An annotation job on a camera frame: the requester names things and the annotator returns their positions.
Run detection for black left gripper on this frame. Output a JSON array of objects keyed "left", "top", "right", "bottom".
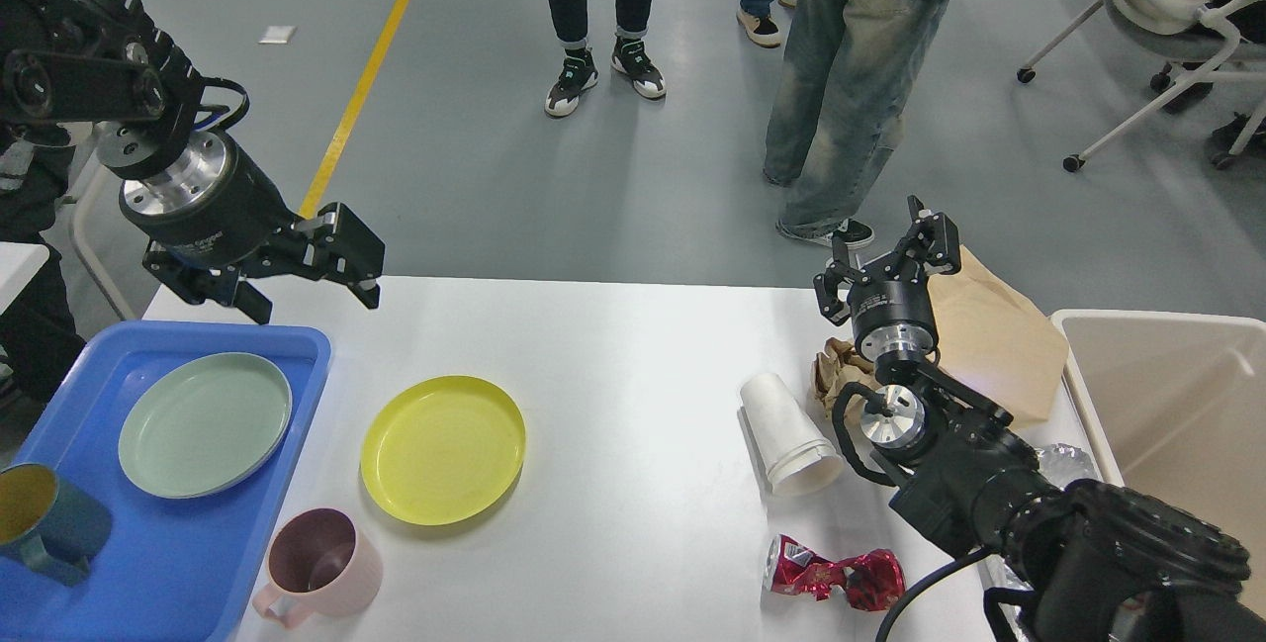
[{"left": 119, "top": 133, "right": 386, "bottom": 323}]

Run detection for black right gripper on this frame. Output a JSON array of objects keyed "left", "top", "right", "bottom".
[{"left": 813, "top": 195, "right": 962, "bottom": 363}]

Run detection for yellow plastic plate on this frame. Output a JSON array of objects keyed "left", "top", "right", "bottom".
[{"left": 360, "top": 375, "right": 525, "bottom": 526}]

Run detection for pink mug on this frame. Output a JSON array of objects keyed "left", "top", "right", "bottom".
[{"left": 249, "top": 507, "right": 384, "bottom": 629}]

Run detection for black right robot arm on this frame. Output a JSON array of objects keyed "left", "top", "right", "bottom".
[{"left": 813, "top": 198, "right": 1265, "bottom": 641}]

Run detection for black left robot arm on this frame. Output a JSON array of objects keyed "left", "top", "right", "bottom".
[{"left": 1, "top": 0, "right": 385, "bottom": 323}]

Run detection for crumpled brown paper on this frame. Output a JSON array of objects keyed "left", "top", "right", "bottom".
[{"left": 812, "top": 338, "right": 880, "bottom": 417}]

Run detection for brown paper bag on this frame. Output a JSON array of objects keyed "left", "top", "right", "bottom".
[{"left": 928, "top": 246, "right": 1069, "bottom": 427}]

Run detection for pale green plate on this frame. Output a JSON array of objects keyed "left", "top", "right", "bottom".
[{"left": 116, "top": 352, "right": 292, "bottom": 501}]

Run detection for white paper cup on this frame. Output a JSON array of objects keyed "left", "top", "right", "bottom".
[{"left": 741, "top": 372, "right": 844, "bottom": 496}]

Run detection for white paper scrap on floor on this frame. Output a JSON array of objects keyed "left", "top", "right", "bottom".
[{"left": 258, "top": 25, "right": 298, "bottom": 46}]

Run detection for white side table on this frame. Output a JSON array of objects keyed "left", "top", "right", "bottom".
[{"left": 0, "top": 241, "right": 49, "bottom": 313}]

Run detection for person in faded jeans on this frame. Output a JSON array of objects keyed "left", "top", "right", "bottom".
[{"left": 763, "top": 0, "right": 950, "bottom": 248}]

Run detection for crushed red can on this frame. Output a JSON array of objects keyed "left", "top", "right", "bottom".
[{"left": 763, "top": 534, "right": 906, "bottom": 612}]

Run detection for blue plastic tray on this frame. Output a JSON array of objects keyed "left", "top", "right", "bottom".
[{"left": 1, "top": 320, "right": 330, "bottom": 641}]

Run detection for beige plastic bin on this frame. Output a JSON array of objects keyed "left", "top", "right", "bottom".
[{"left": 1050, "top": 310, "right": 1265, "bottom": 613}]

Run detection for teal mug yellow inside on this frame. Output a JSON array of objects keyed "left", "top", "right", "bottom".
[{"left": 1, "top": 463, "right": 113, "bottom": 588}]

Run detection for white office chair right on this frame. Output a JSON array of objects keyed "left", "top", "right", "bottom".
[{"left": 1017, "top": 0, "right": 1263, "bottom": 172}]

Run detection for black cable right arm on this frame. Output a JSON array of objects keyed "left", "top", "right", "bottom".
[{"left": 875, "top": 548, "right": 1000, "bottom": 642}]

